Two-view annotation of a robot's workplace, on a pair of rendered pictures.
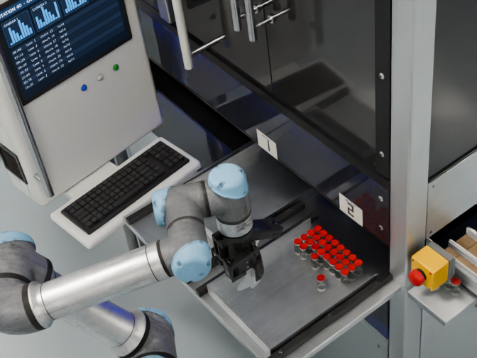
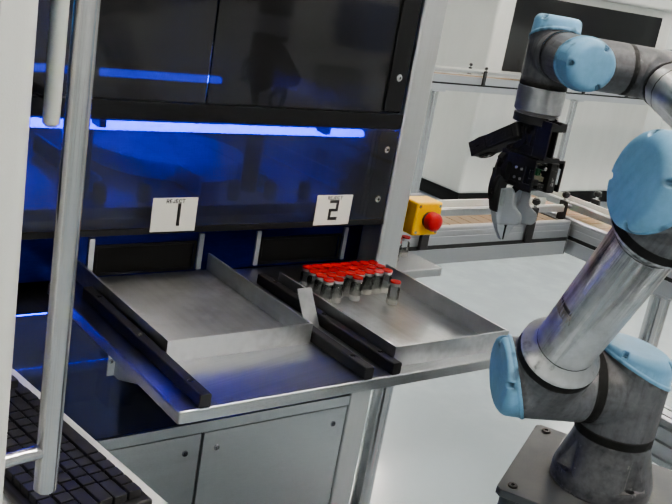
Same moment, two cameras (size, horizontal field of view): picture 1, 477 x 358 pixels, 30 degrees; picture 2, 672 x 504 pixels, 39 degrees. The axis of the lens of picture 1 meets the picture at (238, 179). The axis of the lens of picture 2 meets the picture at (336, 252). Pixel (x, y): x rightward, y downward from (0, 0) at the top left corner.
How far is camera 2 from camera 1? 259 cm
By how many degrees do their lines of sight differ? 84
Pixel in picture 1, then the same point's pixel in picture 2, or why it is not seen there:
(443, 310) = (425, 265)
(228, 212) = not seen: hidden behind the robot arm
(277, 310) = (427, 331)
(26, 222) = not seen: outside the picture
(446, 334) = not seen: hidden behind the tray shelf
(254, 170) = (132, 295)
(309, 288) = (390, 309)
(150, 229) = (228, 389)
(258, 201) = (208, 305)
